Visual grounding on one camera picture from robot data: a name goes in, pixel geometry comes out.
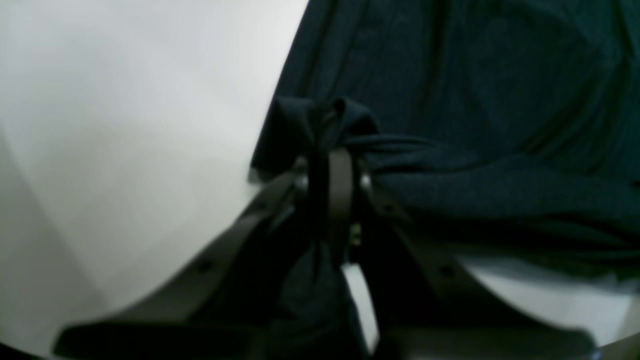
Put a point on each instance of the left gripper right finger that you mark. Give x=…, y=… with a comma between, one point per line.
x=429, y=307

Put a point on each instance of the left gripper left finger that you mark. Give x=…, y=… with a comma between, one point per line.
x=269, y=287

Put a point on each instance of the black long-sleeve t-shirt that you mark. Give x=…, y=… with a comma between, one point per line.
x=505, y=128

